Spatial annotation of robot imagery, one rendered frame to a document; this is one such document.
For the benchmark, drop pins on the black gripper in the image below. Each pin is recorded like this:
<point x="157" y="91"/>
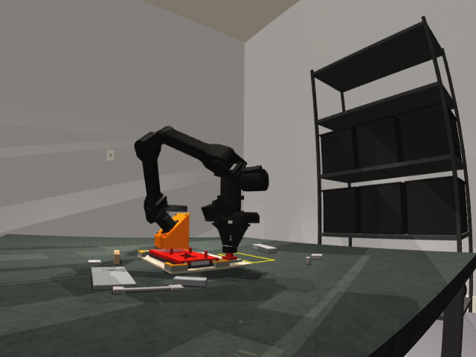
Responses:
<point x="241" y="220"/>

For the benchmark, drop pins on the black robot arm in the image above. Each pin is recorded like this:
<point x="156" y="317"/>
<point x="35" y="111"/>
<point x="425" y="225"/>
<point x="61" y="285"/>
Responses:
<point x="216" y="157"/>

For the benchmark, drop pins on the white rectangular bar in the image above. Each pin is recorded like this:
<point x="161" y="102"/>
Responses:
<point x="265" y="248"/>

